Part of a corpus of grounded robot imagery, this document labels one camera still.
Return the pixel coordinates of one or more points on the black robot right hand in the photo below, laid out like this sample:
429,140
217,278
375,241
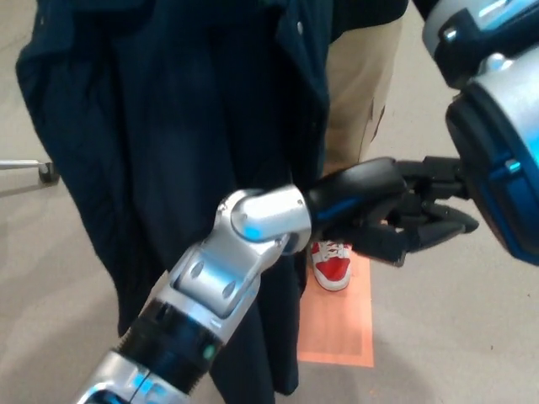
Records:
362,189

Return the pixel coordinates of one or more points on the dark navy coat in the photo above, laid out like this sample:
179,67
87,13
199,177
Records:
147,126

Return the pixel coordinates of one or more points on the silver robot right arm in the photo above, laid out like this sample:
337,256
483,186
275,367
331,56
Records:
210,273

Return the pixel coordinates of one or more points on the red white left sneaker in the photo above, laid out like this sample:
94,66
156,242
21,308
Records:
332,269

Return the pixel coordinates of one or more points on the orange rectangular floor patch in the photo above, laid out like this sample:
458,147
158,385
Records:
337,332

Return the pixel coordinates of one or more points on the black shirt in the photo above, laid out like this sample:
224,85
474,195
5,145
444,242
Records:
370,10

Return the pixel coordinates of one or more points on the metal chair leg with caster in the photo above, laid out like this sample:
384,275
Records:
29,166

